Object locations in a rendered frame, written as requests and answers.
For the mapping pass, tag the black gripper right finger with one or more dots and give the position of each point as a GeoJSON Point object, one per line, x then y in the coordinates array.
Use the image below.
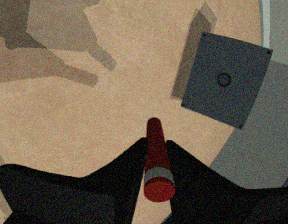
{"type": "Point", "coordinates": [203, 197]}

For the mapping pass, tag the dark red peg with grey band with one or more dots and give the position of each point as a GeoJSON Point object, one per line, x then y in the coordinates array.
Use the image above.
{"type": "Point", "coordinates": [158, 180]}

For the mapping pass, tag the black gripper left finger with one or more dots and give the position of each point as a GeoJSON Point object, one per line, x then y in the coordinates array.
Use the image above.
{"type": "Point", "coordinates": [106, 196]}

